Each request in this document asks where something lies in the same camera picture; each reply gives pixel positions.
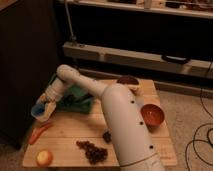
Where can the dark brown bowl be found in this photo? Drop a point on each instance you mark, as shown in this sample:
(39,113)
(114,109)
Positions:
(128,79)

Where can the green tray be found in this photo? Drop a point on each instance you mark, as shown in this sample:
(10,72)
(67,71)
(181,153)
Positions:
(83,107)

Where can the metal pole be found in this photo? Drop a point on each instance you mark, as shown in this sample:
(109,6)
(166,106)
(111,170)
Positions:
(72,36)

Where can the long metal case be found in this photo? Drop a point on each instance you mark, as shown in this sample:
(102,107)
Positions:
(133,59)

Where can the dark cabinet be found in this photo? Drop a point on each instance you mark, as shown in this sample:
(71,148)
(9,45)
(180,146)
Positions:
(29,55)

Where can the black rectangular block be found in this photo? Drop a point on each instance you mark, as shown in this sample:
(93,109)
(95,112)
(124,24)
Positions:
(107,137)

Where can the orange carrot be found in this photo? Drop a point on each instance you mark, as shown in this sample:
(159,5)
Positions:
(38,132)

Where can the black utensil in tray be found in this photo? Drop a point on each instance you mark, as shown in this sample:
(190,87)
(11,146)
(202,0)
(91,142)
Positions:
(71,99)

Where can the blue cup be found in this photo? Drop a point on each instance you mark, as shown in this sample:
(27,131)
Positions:
(37,111)

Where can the yellow apple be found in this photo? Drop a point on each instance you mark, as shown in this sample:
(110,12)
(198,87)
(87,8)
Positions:
(44,158)

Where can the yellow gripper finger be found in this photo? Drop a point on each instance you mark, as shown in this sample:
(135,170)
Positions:
(49,108)
(41,100)

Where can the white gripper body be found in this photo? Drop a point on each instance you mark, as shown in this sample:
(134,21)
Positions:
(49,99)

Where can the wooden shelf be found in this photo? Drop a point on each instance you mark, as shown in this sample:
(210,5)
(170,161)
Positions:
(169,11)

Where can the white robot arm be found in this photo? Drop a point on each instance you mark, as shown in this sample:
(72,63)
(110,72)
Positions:
(131,140)

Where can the black case handle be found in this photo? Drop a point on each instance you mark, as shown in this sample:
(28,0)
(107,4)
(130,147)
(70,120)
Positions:
(175,59)

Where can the bunch of dark grapes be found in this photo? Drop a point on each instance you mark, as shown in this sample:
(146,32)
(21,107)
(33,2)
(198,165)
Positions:
(93,153)

